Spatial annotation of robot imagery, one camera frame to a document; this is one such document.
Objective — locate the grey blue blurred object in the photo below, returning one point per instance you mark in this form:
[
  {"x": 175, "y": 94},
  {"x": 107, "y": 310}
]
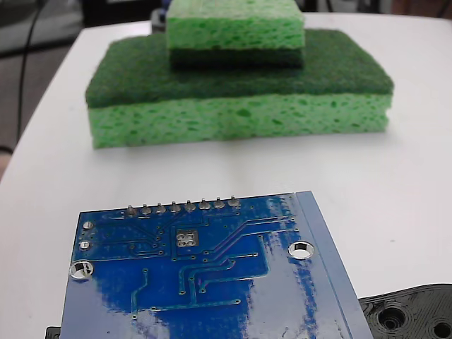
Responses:
[{"x": 159, "y": 21}]

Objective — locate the black background box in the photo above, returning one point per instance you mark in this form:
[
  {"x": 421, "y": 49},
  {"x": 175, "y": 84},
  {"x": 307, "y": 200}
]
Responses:
[{"x": 116, "y": 12}]

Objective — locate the black plastic part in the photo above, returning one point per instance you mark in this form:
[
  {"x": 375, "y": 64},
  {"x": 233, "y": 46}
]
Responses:
[{"x": 416, "y": 310}]

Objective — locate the large green scrub sponge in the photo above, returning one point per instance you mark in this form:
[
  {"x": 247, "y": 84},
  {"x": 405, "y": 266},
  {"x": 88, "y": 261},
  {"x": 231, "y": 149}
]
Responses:
[{"x": 282, "y": 113}]

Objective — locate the blue circuit board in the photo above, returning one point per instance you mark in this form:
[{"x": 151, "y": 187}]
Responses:
[{"x": 212, "y": 282}]

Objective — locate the small green scrub sponge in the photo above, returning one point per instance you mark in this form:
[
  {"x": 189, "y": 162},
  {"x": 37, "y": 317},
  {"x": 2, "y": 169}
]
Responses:
[{"x": 233, "y": 31}]

